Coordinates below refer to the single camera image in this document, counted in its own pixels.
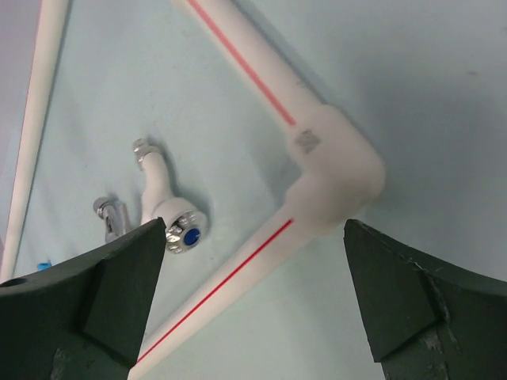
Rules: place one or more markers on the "white faucet blue cap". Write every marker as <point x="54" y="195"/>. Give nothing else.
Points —
<point x="186" y="225"/>

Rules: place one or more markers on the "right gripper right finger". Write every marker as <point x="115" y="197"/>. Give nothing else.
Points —
<point x="424" y="317"/>

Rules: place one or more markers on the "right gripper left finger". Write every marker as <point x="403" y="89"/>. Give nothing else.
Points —
<point x="84" y="318"/>

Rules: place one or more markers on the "chrome metal faucet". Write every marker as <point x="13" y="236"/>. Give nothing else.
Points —
<point x="114" y="214"/>

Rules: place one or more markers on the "white PVC pipe frame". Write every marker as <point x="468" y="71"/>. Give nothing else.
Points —
<point x="133" y="69"/>

